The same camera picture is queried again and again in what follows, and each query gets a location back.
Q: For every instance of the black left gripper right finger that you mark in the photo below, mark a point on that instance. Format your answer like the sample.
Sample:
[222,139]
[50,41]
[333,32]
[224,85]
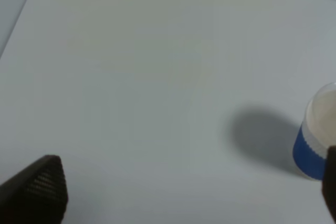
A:
[329,182]

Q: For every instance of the blue and white cup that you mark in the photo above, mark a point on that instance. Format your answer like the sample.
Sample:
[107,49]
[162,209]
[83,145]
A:
[316,134]

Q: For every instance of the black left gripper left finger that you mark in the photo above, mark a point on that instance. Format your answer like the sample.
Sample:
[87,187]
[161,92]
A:
[37,194]

